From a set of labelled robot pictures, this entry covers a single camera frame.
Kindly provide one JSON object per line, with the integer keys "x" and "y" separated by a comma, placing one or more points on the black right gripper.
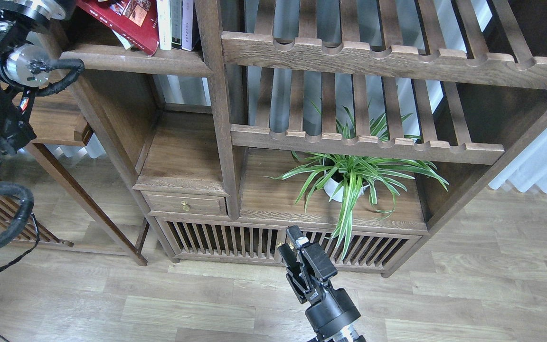
{"x": 331, "y": 313}

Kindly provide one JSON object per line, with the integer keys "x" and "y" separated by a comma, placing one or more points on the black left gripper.
{"x": 57, "y": 9}

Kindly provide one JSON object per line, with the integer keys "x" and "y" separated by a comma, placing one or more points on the yellow green book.
{"x": 126, "y": 42}

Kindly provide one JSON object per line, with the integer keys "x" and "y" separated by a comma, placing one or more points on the red paperback book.
{"x": 135, "y": 20}

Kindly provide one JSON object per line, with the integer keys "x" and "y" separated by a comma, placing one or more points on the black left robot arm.
{"x": 17, "y": 94}

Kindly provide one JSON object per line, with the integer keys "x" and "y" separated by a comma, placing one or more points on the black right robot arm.
{"x": 344, "y": 338}

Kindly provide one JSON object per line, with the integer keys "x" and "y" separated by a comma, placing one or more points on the white plant pot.
{"x": 333, "y": 186}

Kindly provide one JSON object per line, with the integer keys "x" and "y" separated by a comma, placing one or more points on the green spider plant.
{"x": 352, "y": 174}

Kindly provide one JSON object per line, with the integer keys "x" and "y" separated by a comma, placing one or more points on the white upright book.
{"x": 164, "y": 24}

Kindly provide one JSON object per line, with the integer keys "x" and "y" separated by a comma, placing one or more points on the dark grey upright book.
{"x": 176, "y": 23}

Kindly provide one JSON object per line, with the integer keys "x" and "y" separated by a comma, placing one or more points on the lilac upright book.
{"x": 189, "y": 29}

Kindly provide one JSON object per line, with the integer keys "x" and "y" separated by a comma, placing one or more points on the wooden bookshelf unit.
{"x": 382, "y": 78}

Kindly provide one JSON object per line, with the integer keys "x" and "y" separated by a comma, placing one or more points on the wooden side table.
{"x": 68, "y": 128}

